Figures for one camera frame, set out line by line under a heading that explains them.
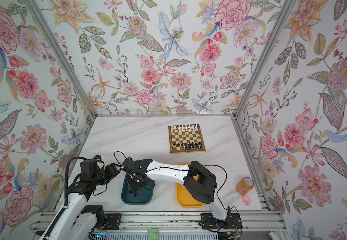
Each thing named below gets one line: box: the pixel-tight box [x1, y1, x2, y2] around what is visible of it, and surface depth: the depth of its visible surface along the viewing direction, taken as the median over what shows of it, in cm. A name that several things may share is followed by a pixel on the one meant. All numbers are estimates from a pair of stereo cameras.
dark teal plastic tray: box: [121, 172, 154, 205], surface depth 82 cm
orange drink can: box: [235, 176, 255, 196], surface depth 78 cm
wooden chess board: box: [168, 124, 206, 153], surface depth 109 cm
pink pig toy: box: [242, 194, 251, 205], surface depth 82 cm
